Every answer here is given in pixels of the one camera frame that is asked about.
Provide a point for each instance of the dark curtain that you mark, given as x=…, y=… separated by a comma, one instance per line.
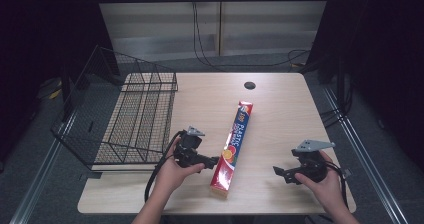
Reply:
x=40, y=44
x=383, y=50

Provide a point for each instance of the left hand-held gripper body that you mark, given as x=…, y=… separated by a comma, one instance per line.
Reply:
x=188, y=147

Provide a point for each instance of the red blue plastic wrap box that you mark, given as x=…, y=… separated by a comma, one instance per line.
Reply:
x=233, y=144

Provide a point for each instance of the yellow and grey object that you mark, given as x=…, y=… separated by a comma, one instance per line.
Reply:
x=50, y=89

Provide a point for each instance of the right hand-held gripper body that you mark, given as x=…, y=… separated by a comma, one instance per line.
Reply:
x=311, y=164

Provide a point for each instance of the metal floor rail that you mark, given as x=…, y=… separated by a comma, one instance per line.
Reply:
x=40, y=170
x=360, y=150

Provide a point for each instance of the person's left hand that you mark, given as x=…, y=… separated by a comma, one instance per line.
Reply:
x=173, y=177

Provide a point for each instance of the person's right hand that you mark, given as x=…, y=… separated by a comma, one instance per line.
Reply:
x=325, y=190

